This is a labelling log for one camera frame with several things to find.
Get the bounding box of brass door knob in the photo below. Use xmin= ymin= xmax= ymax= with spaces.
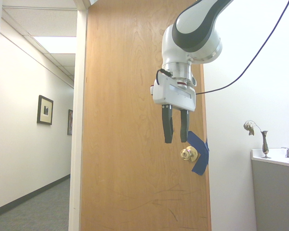
xmin=180 ymin=145 xmax=199 ymax=163

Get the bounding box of dried wilted flower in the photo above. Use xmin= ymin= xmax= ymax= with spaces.
xmin=243 ymin=120 xmax=264 ymax=137

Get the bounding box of white door frame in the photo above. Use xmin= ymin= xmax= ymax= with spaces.
xmin=68 ymin=0 xmax=97 ymax=231

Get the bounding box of narrow dark framed picture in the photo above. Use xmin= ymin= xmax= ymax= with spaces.
xmin=67 ymin=109 xmax=74 ymax=136

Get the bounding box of black hallway baseboard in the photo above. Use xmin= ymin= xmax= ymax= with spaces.
xmin=0 ymin=174 xmax=71 ymax=221

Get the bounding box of wooden door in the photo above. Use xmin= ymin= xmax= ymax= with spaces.
xmin=80 ymin=0 xmax=212 ymax=231

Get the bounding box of fluorescent ceiling light panel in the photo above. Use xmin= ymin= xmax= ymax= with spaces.
xmin=33 ymin=36 xmax=77 ymax=55

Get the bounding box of large black framed picture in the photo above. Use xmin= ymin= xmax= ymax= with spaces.
xmin=37 ymin=95 xmax=54 ymax=126

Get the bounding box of blue tape strip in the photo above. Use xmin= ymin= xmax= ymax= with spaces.
xmin=186 ymin=131 xmax=210 ymax=176

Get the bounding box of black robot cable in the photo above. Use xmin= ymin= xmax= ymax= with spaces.
xmin=196 ymin=0 xmax=289 ymax=95

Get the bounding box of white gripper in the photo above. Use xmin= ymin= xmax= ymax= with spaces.
xmin=149 ymin=70 xmax=197 ymax=144

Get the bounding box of slim metal vase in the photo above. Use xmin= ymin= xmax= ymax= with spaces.
xmin=261 ymin=130 xmax=272 ymax=159

